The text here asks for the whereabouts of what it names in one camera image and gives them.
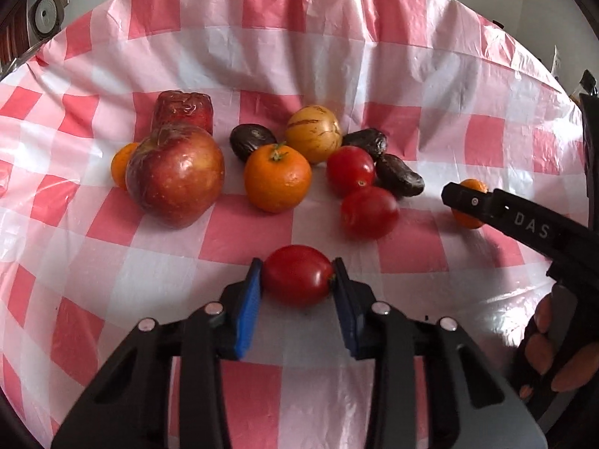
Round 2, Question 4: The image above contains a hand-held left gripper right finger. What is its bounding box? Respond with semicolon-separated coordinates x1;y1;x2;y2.
331;257;548;449

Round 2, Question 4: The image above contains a large red apple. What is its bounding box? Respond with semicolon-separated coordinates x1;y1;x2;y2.
125;122;226;230

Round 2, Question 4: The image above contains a small orange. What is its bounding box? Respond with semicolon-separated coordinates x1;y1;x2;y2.
451;178;489;230
110;142;140;191

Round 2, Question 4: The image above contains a red tomato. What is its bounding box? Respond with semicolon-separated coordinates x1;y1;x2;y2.
340;186;400;240
261;244;335;308
326;146;376;198

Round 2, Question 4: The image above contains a yellow striped melon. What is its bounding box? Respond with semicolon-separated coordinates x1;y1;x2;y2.
285;105;342;164

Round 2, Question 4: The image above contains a large orange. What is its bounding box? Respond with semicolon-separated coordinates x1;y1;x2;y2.
244;143;313;213

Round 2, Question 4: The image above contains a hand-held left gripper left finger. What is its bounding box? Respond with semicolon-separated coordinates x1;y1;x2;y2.
51;257;263;449

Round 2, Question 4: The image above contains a dark red fruit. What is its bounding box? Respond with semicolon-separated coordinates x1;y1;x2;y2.
150;90;215;135

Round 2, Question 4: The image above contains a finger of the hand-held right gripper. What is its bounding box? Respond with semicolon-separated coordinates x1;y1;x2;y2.
441;181;560;256

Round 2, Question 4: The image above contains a pink checked tablecloth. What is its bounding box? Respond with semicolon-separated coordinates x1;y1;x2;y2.
0;0;588;449

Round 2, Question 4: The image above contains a person's right hand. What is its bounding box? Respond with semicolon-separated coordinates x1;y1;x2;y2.
515;297;599;403

